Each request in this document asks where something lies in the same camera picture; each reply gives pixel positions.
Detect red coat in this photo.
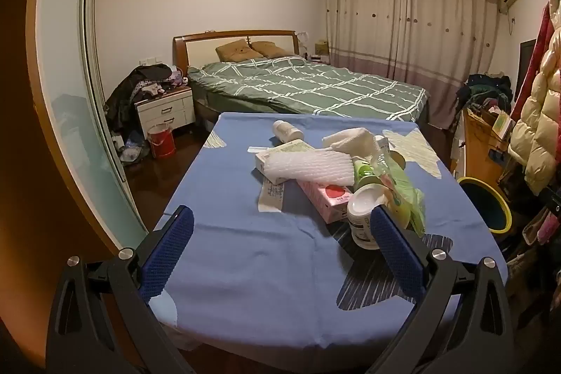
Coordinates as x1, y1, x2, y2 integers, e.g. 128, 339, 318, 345
511, 4, 553, 121

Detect white nightstand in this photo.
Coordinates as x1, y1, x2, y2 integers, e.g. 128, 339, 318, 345
134, 87, 196, 140

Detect cream puffer jacket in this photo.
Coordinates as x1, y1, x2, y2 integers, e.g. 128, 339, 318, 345
508, 1, 561, 195

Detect brown pillow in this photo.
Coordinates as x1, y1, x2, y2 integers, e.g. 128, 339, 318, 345
216, 43, 264, 63
251, 41, 290, 59

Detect blue star print tablecloth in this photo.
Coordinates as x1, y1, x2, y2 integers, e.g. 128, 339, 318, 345
149, 111, 509, 357

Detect clothes pile on desk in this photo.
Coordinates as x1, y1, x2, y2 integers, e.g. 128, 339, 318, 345
456, 72, 513, 114

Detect small white pill bottle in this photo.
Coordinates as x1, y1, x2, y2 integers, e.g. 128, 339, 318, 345
272, 121, 305, 142

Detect green book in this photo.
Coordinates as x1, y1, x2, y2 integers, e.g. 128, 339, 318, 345
491, 111, 515, 140

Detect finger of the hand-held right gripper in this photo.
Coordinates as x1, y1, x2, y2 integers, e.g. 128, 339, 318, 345
540, 186, 561, 213

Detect green plastic bag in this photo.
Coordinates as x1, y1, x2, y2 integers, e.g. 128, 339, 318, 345
372, 150, 428, 237

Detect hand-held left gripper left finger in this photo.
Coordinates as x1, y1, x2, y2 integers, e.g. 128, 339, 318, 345
46, 205, 196, 374

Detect pink beige curtain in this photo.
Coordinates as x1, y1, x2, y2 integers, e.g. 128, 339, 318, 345
324, 0, 500, 129

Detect red bucket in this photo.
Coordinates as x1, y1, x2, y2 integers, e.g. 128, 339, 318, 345
147, 123, 177, 160

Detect white green cardboard box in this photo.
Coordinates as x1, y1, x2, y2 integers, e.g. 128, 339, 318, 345
255, 140, 316, 184

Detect white printed paper receipt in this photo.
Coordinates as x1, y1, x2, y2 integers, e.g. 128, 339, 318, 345
258, 177, 288, 213

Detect yellow rimmed dark bin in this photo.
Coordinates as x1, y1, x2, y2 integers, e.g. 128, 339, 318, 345
456, 177, 513, 235

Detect pink cardboard box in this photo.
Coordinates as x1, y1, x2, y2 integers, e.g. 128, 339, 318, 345
298, 180, 353, 224

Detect white foam net sleeve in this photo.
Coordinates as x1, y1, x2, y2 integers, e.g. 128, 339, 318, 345
265, 148, 356, 186

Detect pink garment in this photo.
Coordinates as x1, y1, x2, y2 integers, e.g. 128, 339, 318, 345
521, 203, 561, 247

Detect green checked duvet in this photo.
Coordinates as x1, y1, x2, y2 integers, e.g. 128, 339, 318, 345
188, 56, 432, 124

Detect black television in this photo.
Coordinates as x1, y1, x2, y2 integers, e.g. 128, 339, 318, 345
515, 39, 538, 96

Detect frosted glass sliding door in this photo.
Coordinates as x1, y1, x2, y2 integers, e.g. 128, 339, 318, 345
35, 0, 150, 243

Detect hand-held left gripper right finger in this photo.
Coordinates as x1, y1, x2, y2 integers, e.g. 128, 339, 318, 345
370, 205, 515, 374

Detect wooden bed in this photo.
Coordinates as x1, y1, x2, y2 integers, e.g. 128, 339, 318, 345
172, 30, 432, 125

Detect floor clutter bags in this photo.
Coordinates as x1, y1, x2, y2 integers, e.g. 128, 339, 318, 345
111, 129, 152, 164

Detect dark clothes pile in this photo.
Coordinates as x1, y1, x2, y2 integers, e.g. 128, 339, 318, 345
104, 63, 191, 138

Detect white plastic cup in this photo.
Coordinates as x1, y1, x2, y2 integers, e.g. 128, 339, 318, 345
347, 184, 391, 251

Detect white bottle green label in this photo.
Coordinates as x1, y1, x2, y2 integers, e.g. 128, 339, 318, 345
353, 159, 384, 193

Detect wooden desk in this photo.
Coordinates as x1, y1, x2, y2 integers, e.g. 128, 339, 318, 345
451, 107, 515, 182

